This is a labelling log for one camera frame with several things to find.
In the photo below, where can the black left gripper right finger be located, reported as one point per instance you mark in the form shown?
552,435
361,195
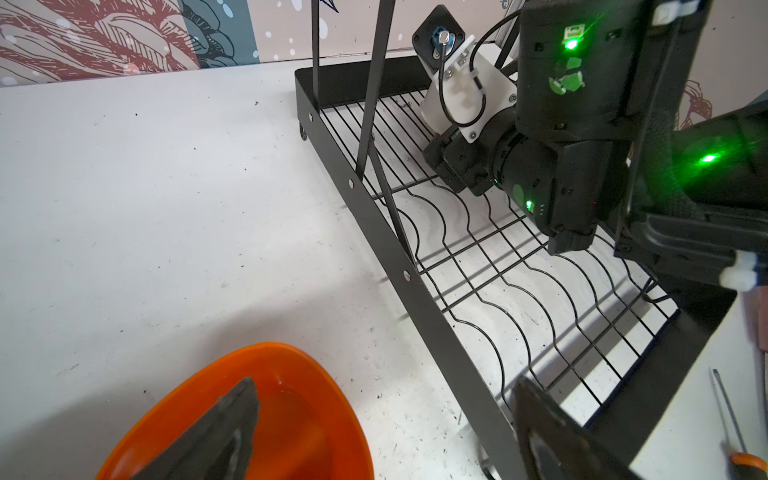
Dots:
553,445

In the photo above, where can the black wire dish rack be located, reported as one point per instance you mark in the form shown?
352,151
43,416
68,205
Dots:
577,328

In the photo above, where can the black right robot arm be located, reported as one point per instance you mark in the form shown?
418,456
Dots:
581,129

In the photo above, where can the orange plastic bowl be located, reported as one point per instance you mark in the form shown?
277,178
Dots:
306,427

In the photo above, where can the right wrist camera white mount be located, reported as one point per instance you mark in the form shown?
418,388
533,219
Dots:
466,89

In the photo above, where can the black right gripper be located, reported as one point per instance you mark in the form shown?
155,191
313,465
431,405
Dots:
500,156

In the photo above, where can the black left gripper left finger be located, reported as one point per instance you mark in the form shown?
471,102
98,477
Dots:
218,445

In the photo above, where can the orange handled screwdriver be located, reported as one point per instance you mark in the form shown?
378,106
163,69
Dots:
742,464

